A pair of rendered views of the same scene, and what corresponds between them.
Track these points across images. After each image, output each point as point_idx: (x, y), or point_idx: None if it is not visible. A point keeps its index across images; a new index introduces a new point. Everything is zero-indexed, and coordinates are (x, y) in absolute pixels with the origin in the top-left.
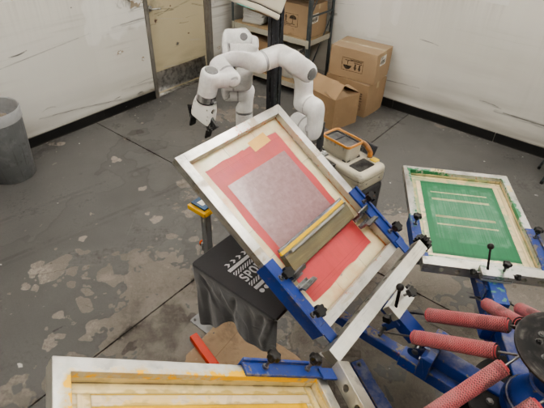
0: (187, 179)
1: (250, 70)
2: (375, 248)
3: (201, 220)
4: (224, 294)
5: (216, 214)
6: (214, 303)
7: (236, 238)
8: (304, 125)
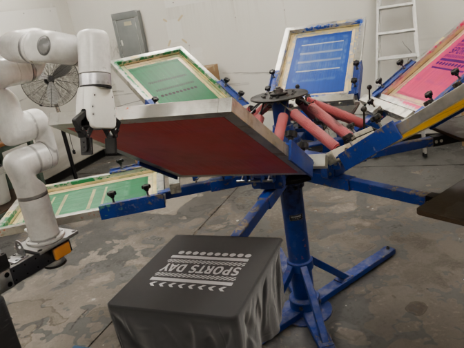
0: (244, 116)
1: (40, 61)
2: None
3: None
4: (259, 294)
5: (264, 132)
6: (255, 345)
7: (276, 142)
8: (45, 148)
